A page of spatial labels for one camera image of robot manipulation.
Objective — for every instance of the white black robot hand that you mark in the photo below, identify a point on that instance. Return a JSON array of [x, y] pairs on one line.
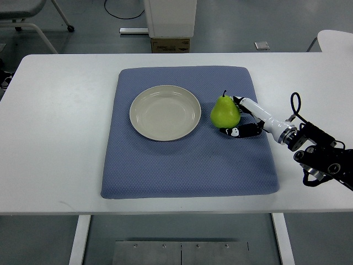
[[283, 132]]

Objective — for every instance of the green pear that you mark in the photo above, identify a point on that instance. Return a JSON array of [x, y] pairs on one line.
[[225, 114]]

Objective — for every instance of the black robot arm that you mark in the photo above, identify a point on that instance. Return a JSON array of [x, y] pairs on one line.
[[322, 157]]

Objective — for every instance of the beige round plate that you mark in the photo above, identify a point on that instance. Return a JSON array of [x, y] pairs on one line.
[[165, 113]]

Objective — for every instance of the blue textured mat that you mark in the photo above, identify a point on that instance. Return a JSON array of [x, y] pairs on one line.
[[205, 163]]

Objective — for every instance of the white round side table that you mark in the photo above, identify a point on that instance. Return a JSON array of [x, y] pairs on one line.
[[333, 41]]

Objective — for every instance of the right white table leg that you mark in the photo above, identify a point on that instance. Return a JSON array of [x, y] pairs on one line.
[[282, 239]]

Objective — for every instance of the white table leg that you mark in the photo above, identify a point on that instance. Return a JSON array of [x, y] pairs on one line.
[[282, 239], [80, 240]]

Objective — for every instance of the brown cardboard box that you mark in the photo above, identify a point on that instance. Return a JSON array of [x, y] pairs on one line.
[[170, 46]]

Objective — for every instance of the white machine base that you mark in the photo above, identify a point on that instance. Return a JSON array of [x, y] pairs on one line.
[[167, 19]]

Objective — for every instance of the left white table leg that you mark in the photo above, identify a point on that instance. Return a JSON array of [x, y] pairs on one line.
[[80, 240]]

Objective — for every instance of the black white object at left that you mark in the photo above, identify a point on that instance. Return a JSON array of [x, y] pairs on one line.
[[5, 76]]

